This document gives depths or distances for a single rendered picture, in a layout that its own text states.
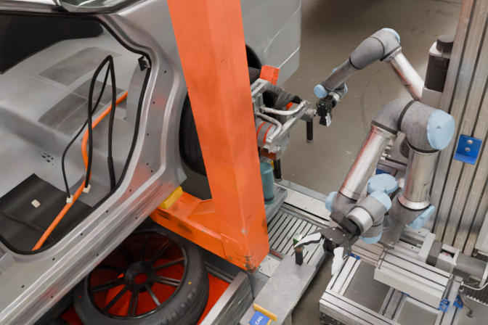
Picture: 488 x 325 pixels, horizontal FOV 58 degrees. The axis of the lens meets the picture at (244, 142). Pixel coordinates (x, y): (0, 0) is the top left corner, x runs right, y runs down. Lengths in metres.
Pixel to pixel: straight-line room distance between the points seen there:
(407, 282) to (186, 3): 1.36
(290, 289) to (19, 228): 1.32
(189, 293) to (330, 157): 1.73
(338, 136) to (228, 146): 2.16
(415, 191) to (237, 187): 0.66
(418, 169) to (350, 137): 2.07
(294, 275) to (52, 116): 1.55
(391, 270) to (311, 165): 1.60
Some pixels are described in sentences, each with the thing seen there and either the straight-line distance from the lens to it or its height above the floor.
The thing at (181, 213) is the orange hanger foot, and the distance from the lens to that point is 2.30.
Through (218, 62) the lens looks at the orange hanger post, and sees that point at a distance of 1.40.
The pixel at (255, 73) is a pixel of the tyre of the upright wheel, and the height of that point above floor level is 1.14.
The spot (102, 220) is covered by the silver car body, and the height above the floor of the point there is 0.92.
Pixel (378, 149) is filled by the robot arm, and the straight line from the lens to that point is 1.59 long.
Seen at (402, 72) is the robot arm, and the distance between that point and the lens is 2.31.
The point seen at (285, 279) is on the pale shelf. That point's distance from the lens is 2.26.
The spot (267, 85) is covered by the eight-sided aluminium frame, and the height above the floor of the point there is 1.10.
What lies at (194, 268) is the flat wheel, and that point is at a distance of 2.29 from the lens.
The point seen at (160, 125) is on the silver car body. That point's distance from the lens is 2.11.
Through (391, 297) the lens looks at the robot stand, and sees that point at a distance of 2.53.
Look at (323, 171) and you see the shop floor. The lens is 3.38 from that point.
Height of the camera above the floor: 2.36
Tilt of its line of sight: 40 degrees down
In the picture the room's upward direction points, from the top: 8 degrees counter-clockwise
